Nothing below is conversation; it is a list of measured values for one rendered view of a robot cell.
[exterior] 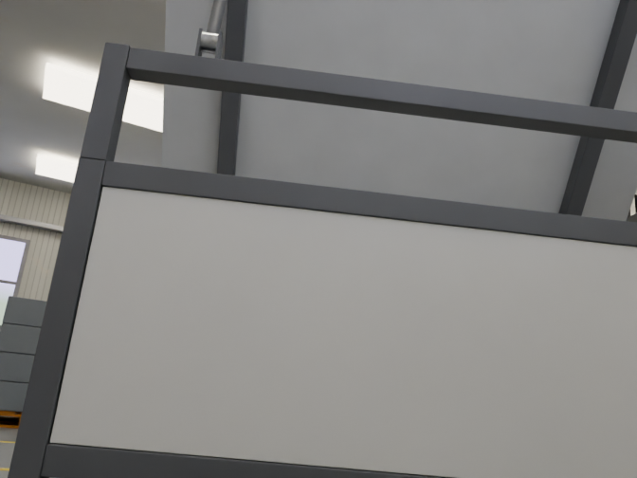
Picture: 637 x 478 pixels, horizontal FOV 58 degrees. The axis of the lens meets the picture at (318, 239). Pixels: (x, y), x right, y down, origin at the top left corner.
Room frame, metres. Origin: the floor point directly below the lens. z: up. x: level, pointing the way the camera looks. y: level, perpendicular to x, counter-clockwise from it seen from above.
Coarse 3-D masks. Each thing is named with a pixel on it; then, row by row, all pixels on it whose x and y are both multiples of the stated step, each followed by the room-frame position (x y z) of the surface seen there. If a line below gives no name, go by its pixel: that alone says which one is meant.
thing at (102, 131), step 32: (128, 64) 0.80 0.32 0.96; (160, 64) 0.80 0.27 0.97; (192, 64) 0.80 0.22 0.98; (224, 64) 0.80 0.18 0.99; (256, 64) 0.81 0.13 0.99; (96, 96) 0.79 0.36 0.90; (288, 96) 0.84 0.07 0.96; (320, 96) 0.83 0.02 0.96; (352, 96) 0.82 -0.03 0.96; (384, 96) 0.82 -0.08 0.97; (416, 96) 0.82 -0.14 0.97; (448, 96) 0.83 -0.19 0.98; (480, 96) 0.83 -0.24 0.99; (96, 128) 0.79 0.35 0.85; (544, 128) 0.86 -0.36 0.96; (576, 128) 0.85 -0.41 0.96; (608, 128) 0.85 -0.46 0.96
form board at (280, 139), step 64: (192, 0) 1.07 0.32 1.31; (256, 0) 1.07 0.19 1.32; (320, 0) 1.07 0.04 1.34; (384, 0) 1.07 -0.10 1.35; (448, 0) 1.07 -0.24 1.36; (512, 0) 1.06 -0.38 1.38; (576, 0) 1.06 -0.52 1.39; (320, 64) 1.15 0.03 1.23; (384, 64) 1.15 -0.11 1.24; (448, 64) 1.15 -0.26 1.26; (512, 64) 1.15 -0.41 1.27; (576, 64) 1.14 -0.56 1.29; (192, 128) 1.24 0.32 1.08; (256, 128) 1.24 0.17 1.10; (320, 128) 1.24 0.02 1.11; (384, 128) 1.24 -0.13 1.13; (448, 128) 1.24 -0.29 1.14; (512, 128) 1.23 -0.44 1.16; (384, 192) 1.33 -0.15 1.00; (448, 192) 1.33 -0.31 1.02; (512, 192) 1.33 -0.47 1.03
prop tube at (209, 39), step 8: (216, 0) 0.84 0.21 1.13; (224, 0) 0.84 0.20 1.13; (216, 8) 0.83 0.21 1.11; (224, 8) 0.84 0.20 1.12; (216, 16) 0.83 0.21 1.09; (208, 24) 0.83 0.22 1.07; (216, 24) 0.82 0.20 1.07; (208, 32) 0.81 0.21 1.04; (216, 32) 0.82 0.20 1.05; (208, 40) 0.81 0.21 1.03; (216, 40) 0.81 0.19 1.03; (208, 48) 0.82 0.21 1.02
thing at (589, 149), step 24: (240, 0) 1.04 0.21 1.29; (624, 0) 1.04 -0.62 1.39; (240, 24) 1.07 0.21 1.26; (624, 24) 1.06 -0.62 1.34; (240, 48) 1.10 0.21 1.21; (624, 48) 1.09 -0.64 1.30; (600, 72) 1.15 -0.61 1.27; (624, 72) 1.12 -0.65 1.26; (240, 96) 1.18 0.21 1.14; (600, 96) 1.15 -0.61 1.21; (600, 144) 1.22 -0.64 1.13; (576, 168) 1.27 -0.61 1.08; (576, 192) 1.29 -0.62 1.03
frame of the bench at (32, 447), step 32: (96, 160) 0.79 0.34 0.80; (96, 192) 0.79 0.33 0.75; (160, 192) 0.80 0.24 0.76; (192, 192) 0.80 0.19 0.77; (224, 192) 0.81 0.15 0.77; (256, 192) 0.81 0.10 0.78; (288, 192) 0.81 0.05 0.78; (320, 192) 0.81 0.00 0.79; (352, 192) 0.82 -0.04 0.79; (64, 224) 0.79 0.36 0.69; (448, 224) 0.83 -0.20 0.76; (480, 224) 0.83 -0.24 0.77; (512, 224) 0.83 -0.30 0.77; (544, 224) 0.84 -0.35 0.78; (576, 224) 0.84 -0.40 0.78; (608, 224) 0.84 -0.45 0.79; (64, 256) 0.79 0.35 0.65; (64, 288) 0.79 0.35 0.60; (64, 320) 0.79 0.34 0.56; (64, 352) 0.80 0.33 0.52; (32, 384) 0.79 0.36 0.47; (32, 416) 0.79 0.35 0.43; (32, 448) 0.79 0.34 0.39; (64, 448) 0.80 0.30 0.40; (96, 448) 0.80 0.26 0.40
